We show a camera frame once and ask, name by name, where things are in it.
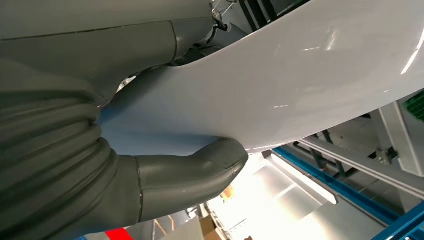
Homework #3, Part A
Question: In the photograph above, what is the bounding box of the blue metal shelf rack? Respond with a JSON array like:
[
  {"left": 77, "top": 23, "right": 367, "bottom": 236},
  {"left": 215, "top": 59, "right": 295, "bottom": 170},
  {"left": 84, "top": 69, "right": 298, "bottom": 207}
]
[{"left": 273, "top": 147, "right": 424, "bottom": 240}]

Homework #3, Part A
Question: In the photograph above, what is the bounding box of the red barrier belt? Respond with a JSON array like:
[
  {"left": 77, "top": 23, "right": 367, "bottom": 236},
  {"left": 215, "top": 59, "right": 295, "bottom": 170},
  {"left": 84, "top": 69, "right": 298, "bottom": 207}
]
[{"left": 105, "top": 227, "right": 134, "bottom": 240}]

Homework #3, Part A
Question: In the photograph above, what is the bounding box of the white cabinet panel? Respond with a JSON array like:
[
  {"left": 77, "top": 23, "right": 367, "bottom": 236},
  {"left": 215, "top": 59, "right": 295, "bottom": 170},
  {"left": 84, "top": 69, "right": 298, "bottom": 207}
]
[{"left": 379, "top": 96, "right": 424, "bottom": 178}]

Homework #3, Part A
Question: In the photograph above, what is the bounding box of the green plastic crate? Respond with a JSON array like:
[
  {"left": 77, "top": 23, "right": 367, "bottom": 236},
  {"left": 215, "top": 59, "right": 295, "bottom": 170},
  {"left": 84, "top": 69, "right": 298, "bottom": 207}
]
[{"left": 401, "top": 98, "right": 424, "bottom": 122}]

